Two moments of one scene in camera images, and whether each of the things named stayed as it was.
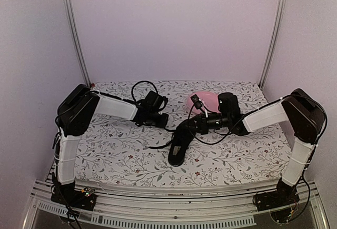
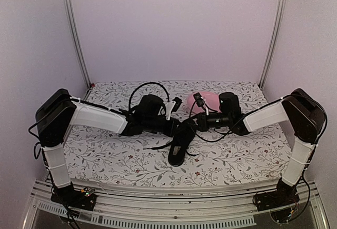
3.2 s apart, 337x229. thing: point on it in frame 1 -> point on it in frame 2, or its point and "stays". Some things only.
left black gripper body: (157, 122) -> (168, 130)
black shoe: (181, 138) stays
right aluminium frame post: (277, 33) stays
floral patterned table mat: (114, 149) stays
